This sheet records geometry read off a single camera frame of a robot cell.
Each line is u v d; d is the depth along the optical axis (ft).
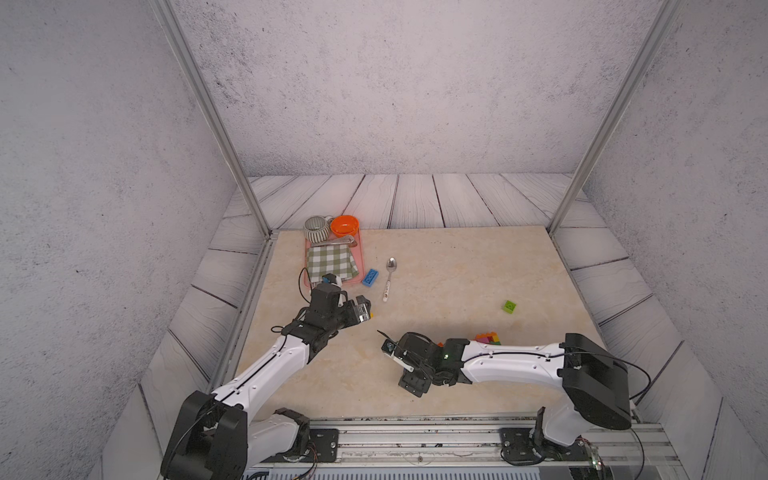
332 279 2.55
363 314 2.54
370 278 3.43
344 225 3.89
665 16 2.32
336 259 3.64
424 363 2.03
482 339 2.96
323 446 2.38
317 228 3.85
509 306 3.15
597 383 1.42
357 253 3.74
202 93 2.71
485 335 2.99
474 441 2.46
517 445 2.39
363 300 2.55
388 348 2.37
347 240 3.76
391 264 3.54
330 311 2.20
